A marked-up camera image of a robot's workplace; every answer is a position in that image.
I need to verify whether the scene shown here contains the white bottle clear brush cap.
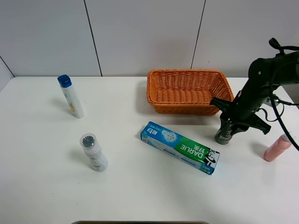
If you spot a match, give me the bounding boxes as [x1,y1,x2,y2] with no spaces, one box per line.
[79,133,108,172]

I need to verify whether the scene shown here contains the blue green toothpaste box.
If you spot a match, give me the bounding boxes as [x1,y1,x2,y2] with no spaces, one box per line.
[141,121,220,175]

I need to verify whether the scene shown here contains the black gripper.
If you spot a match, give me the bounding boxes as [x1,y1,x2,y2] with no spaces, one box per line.
[209,85,271,136]

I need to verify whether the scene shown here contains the dark grey squeeze tube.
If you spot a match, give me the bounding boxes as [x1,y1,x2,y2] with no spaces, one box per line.
[215,118,234,145]

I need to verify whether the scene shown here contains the pink bottle white cap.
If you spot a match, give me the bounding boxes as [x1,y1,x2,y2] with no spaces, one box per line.
[263,134,292,162]

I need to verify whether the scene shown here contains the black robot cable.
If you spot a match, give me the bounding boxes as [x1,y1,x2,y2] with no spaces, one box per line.
[258,37,299,151]

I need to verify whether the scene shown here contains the orange wicker basket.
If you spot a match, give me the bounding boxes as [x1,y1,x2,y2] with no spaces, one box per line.
[146,69,234,116]

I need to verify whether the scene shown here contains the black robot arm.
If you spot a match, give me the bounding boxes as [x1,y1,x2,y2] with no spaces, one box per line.
[210,52,299,140]

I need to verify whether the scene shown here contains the white bottle blue cap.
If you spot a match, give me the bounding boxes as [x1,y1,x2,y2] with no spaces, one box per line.
[57,75,84,119]

